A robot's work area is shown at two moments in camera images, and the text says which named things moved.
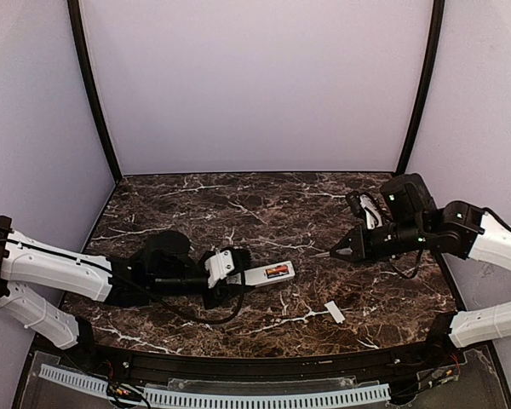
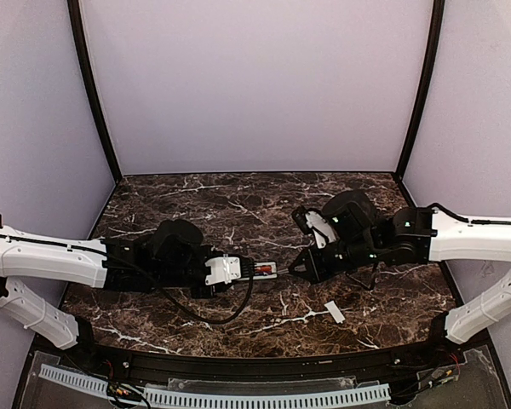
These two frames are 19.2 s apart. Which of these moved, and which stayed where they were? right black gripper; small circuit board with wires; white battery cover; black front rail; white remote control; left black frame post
Moved: right black gripper; white remote control
Stayed: white battery cover; black front rail; left black frame post; small circuit board with wires
